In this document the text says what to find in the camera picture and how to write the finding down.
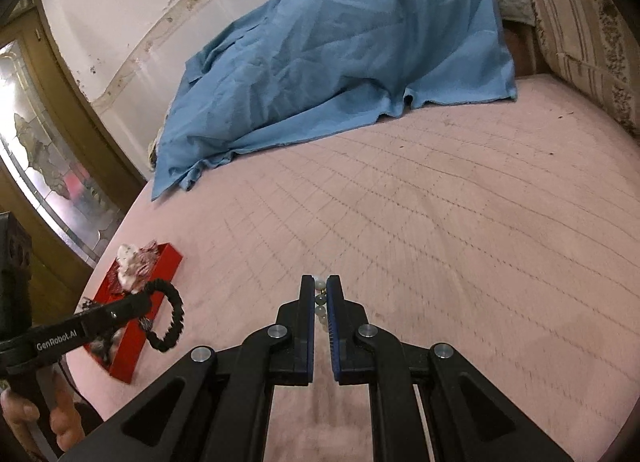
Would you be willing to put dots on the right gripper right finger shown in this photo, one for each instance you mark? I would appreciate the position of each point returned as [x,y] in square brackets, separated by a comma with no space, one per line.
[427,404]

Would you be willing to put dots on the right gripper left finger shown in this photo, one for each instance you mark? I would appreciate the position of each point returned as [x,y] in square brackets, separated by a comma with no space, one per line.
[213,406]

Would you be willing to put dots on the grey sheer scrunchie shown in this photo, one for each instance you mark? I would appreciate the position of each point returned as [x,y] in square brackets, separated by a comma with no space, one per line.
[105,346]

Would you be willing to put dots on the left hand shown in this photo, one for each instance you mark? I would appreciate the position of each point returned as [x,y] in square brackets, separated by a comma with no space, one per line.
[65,420]

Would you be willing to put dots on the red tray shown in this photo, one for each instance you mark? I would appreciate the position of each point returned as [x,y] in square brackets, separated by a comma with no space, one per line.
[137,312]

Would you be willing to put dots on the white black-spotted scrunchie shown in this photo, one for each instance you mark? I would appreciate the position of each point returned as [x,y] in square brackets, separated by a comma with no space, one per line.
[131,268]

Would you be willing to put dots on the red white plaid scrunchie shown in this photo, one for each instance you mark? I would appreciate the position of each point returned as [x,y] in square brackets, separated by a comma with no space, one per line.
[145,259]

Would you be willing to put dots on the wooden glass door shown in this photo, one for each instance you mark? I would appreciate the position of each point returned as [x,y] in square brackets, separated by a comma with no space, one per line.
[62,175]

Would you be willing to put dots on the floral brown white cloth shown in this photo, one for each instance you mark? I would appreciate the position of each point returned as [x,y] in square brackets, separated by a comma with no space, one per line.
[155,143]

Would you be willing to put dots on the striped floral pillow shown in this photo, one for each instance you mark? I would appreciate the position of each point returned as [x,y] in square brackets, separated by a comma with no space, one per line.
[589,45]

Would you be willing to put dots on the blue cloth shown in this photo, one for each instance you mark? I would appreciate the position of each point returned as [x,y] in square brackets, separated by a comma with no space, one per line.
[292,71]

